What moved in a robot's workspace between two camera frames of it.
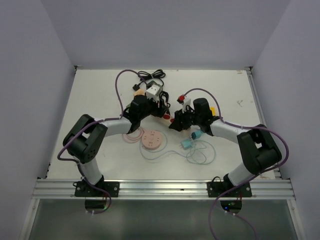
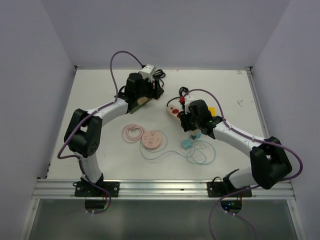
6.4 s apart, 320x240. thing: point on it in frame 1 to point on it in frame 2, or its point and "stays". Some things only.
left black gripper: (159, 111) to (155, 92)
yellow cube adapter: (213, 109) stays
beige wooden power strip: (169, 119) to (173, 110)
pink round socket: (151, 139) stays
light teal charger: (187, 143) stays
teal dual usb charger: (195, 135) stays
